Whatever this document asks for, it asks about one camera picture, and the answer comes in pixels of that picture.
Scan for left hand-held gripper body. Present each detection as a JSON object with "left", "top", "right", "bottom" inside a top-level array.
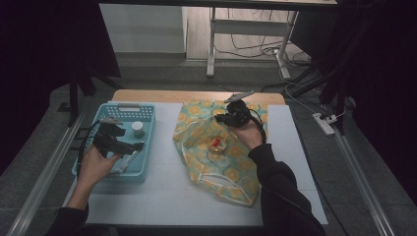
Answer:
[{"left": 92, "top": 117, "right": 136, "bottom": 159}]

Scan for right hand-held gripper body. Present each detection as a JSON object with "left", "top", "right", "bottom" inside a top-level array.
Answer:
[{"left": 223, "top": 90, "right": 257, "bottom": 128}]

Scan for light blue plastic basket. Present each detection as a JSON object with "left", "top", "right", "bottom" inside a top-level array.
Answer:
[{"left": 71, "top": 101, "right": 157, "bottom": 184}]

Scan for small jar with white lid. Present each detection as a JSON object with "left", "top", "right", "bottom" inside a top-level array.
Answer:
[{"left": 131, "top": 120, "right": 146, "bottom": 139}]

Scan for white tube with red cap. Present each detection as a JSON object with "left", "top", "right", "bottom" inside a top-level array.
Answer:
[{"left": 110, "top": 149, "right": 142, "bottom": 175}]

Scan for round gold tin red label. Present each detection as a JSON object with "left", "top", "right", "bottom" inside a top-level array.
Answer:
[{"left": 208, "top": 135, "right": 228, "bottom": 155}]

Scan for orange-print green fabric bag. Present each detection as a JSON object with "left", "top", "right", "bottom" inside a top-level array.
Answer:
[{"left": 172, "top": 99, "right": 269, "bottom": 207}]

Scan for person's right hand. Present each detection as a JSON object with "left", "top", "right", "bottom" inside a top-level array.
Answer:
[{"left": 228, "top": 119, "right": 266, "bottom": 151}]

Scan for person's left hand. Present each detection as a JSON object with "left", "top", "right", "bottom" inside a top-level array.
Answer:
[{"left": 77, "top": 146, "right": 122, "bottom": 186}]

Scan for white table mat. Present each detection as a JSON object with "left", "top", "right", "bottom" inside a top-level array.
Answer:
[{"left": 53, "top": 101, "right": 328, "bottom": 227}]

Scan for white-framed desk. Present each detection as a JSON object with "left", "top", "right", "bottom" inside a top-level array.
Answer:
[{"left": 97, "top": 0, "right": 338, "bottom": 80}]

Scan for white power strip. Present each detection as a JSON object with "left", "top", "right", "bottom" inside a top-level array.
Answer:
[{"left": 312, "top": 112, "right": 338, "bottom": 136}]

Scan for white cabinet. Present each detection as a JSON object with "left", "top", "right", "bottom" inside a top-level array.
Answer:
[{"left": 98, "top": 3, "right": 189, "bottom": 55}]

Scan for left hand-held gripper black cable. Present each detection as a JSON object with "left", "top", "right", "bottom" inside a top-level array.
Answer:
[{"left": 77, "top": 120, "right": 102, "bottom": 180}]

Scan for hand-held gripper black cable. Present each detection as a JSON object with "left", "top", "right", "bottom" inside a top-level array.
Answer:
[
  {"left": 248, "top": 107, "right": 326, "bottom": 236},
  {"left": 77, "top": 120, "right": 102, "bottom": 180}
]

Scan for right hand-held gripper black cable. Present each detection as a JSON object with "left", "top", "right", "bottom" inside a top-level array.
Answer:
[{"left": 248, "top": 107, "right": 326, "bottom": 236}]

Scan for white cable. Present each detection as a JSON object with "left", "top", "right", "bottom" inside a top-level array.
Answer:
[{"left": 278, "top": 62, "right": 347, "bottom": 120}]

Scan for black floor cables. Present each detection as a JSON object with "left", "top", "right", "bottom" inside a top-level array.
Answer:
[{"left": 214, "top": 9, "right": 311, "bottom": 61}]

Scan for aluminium rail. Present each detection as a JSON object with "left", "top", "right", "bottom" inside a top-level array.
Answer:
[
  {"left": 6, "top": 111, "right": 87, "bottom": 236},
  {"left": 332, "top": 129, "right": 397, "bottom": 236}
]

